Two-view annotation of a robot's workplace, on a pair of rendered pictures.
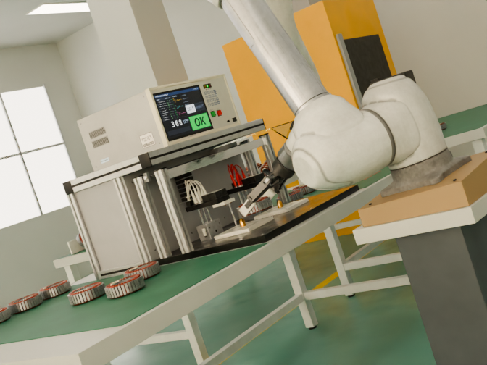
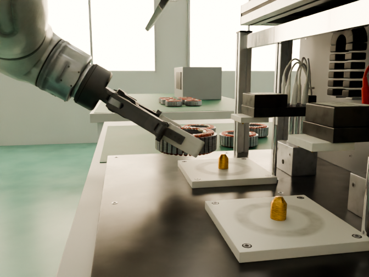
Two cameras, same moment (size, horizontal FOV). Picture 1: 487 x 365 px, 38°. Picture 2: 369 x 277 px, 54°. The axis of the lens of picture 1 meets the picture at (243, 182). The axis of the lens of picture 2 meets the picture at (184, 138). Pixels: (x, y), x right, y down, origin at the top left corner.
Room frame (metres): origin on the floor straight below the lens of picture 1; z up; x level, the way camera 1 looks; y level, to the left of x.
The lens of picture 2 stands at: (2.75, -0.48, 0.96)
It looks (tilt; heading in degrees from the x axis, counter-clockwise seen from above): 10 degrees down; 133
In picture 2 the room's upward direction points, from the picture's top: straight up
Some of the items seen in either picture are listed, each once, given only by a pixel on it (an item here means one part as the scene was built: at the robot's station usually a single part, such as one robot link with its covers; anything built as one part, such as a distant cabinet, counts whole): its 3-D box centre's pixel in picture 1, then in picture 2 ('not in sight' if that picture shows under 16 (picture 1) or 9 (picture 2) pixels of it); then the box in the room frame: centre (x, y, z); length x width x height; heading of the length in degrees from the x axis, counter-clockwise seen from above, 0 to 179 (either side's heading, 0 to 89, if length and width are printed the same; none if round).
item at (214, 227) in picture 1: (209, 229); (295, 156); (2.45, 0.16, 0.80); 0.08 x 0.05 x 0.06; 143
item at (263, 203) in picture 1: (254, 206); (185, 140); (2.32, -0.01, 0.84); 0.11 x 0.11 x 0.04
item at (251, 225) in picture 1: (243, 227); (223, 170); (2.36, 0.05, 0.78); 0.15 x 0.15 x 0.01; 53
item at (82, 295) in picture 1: (87, 293); (251, 129); (2.10, 0.55, 0.77); 0.11 x 0.11 x 0.04
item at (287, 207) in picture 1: (281, 208); (278, 222); (2.55, -0.10, 0.78); 0.15 x 0.15 x 0.01; 53
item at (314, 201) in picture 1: (261, 223); (253, 200); (2.46, -0.01, 0.76); 0.64 x 0.47 x 0.02; 143
